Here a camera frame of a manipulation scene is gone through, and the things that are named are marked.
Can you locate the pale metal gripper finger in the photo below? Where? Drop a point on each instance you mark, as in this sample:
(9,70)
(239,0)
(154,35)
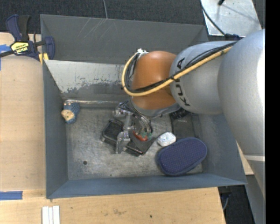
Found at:
(127,137)
(119,143)

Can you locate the black flat box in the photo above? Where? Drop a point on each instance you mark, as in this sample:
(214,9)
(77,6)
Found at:
(110,130)

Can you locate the grey metal bin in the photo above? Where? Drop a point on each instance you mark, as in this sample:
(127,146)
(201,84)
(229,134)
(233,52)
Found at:
(91,153)

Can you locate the white speckled ball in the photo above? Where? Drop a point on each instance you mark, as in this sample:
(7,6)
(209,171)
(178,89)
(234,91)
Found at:
(166,139)

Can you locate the dark green flat block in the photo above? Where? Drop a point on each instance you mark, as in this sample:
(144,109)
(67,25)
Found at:
(184,127)

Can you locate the blue toy hedgehog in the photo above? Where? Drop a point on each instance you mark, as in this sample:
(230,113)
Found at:
(71,113)

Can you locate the dark blue slipper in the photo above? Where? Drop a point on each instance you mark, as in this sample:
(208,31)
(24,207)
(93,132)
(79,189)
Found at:
(182,156)

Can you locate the pale wood board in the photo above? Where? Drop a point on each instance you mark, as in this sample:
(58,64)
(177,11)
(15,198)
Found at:
(21,125)

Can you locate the black cylinder on white bracket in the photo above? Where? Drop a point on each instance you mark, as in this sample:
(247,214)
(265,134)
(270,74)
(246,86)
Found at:
(178,113)

